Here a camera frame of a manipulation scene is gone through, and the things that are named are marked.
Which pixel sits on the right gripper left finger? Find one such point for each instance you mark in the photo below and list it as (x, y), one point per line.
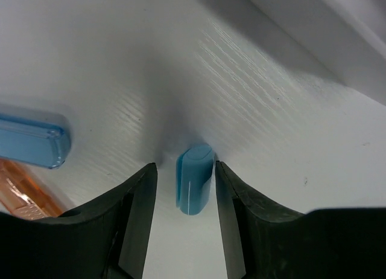
(106, 237)

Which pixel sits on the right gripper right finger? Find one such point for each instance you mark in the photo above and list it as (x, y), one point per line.
(264, 239)

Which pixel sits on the light blue marker cap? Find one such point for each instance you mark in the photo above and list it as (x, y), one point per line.
(194, 170)

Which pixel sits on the orange highlighter marker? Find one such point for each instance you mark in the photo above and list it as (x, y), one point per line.
(24, 195)

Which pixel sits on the blue highlighter marker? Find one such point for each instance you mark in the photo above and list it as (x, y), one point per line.
(34, 137)

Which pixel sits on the white organizer tray right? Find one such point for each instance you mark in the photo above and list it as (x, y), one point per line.
(346, 36)

